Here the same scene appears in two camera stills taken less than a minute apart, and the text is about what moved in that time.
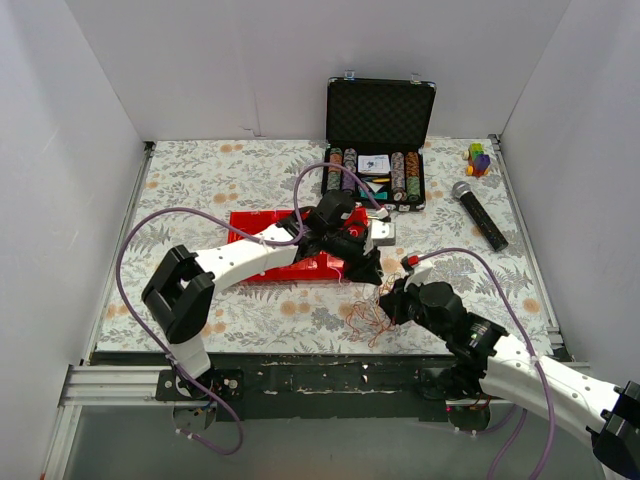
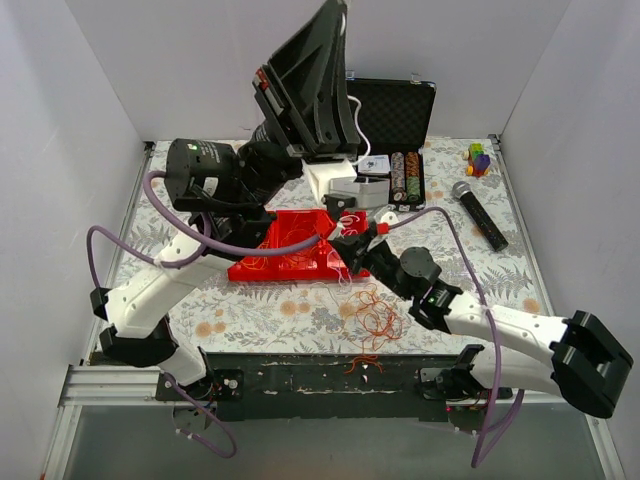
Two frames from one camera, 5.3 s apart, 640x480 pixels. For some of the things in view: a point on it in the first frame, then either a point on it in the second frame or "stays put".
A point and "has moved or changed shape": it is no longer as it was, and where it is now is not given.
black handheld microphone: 462,191 stays put
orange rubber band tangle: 370,318 has moved or changed shape
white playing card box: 376,164 stays put
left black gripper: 364,262 -> 279,100
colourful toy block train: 478,161 stays put
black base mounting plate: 305,387 stays put
